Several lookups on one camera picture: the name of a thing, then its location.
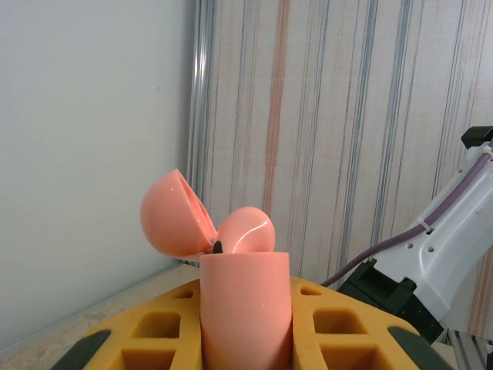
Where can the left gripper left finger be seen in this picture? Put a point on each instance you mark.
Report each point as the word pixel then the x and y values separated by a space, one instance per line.
pixel 154 331

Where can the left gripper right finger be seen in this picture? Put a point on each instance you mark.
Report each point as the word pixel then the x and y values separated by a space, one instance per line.
pixel 339 331

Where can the pink earbud charging case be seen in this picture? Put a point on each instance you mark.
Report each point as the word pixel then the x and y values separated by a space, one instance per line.
pixel 244 308

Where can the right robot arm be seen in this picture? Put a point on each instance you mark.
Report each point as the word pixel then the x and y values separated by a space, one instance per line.
pixel 454 231

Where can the aluminium side rail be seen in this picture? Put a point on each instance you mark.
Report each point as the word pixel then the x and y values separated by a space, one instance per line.
pixel 473 343

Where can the aluminium corner post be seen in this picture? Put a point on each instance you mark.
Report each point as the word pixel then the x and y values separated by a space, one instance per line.
pixel 200 115

